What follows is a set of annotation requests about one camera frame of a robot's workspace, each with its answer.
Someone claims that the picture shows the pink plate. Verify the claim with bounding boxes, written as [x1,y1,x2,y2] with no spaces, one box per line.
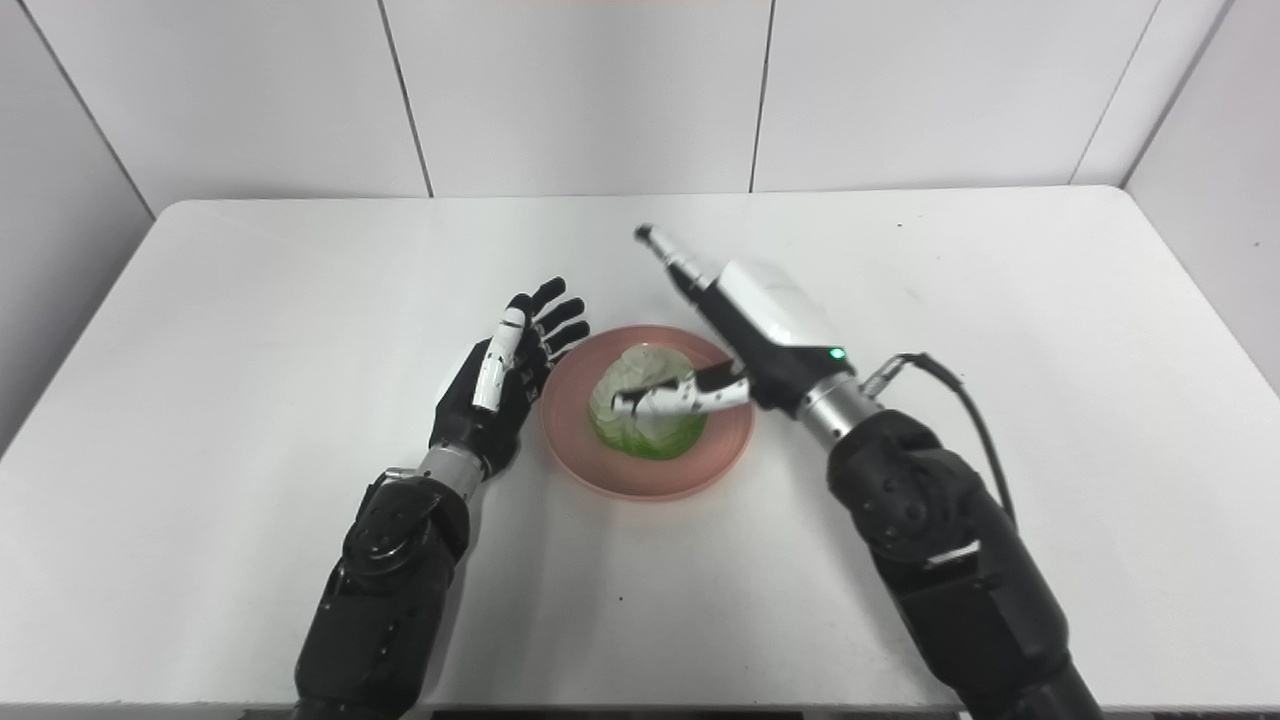
[541,325,756,502]

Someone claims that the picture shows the green white cabbage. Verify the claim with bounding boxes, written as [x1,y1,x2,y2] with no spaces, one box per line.
[587,343,709,462]

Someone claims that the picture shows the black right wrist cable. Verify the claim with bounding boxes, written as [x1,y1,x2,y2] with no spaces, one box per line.
[862,352,1018,531]

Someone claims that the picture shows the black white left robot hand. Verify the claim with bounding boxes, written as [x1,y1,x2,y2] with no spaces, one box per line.
[429,277,591,481]

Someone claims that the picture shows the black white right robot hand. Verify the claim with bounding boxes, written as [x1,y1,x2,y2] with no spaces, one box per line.
[611,223,858,421]

